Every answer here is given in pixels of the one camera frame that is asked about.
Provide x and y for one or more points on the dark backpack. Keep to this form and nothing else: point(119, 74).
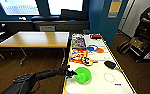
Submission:
point(124, 46)

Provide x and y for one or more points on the wide bright window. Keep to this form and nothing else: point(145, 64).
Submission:
point(19, 6)

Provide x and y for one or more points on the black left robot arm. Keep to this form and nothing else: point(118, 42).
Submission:
point(27, 81)

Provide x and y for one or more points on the blue round paddle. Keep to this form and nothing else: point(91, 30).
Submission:
point(91, 49)

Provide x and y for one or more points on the white table with dishes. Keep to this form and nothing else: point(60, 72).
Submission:
point(101, 83)

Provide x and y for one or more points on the colourful game box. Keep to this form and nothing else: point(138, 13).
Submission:
point(78, 42)

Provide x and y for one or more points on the black wheeled cart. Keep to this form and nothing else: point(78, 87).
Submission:
point(148, 46)

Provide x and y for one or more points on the red flat game piece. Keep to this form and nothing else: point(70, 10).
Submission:
point(96, 35)

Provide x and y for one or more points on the large green bowl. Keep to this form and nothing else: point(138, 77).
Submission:
point(82, 75)

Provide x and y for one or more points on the tan wall plaque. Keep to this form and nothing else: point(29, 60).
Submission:
point(115, 6)

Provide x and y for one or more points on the orange yellow snack bag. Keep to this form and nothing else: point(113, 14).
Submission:
point(77, 55)

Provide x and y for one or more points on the tan cardboard box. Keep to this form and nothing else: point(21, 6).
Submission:
point(138, 43)

